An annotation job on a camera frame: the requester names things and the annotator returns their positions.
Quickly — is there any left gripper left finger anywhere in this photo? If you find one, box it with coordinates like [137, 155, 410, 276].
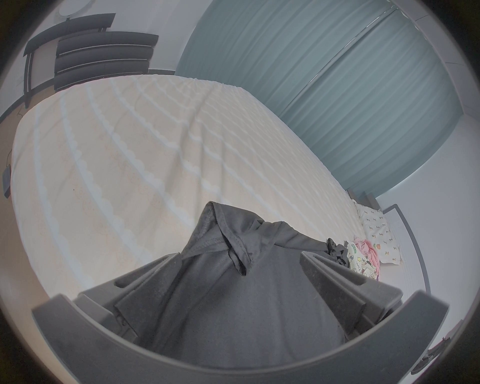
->
[77, 252, 184, 338]

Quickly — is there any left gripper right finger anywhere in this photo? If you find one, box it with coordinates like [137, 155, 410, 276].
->
[300, 250, 404, 335]

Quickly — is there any black T-shirt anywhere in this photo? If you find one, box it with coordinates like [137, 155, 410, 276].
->
[112, 200, 351, 370]

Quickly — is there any bed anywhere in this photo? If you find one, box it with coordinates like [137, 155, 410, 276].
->
[9, 73, 430, 327]

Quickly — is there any pink garment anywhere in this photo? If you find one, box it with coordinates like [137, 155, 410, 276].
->
[354, 237, 381, 280]

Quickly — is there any white printed pillow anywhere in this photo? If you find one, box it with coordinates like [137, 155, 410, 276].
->
[356, 202, 403, 266]

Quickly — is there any grey bedside table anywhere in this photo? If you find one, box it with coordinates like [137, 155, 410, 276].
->
[347, 187, 379, 209]

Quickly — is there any black power adapter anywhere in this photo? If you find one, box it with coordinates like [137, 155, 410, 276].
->
[1, 168, 13, 200]

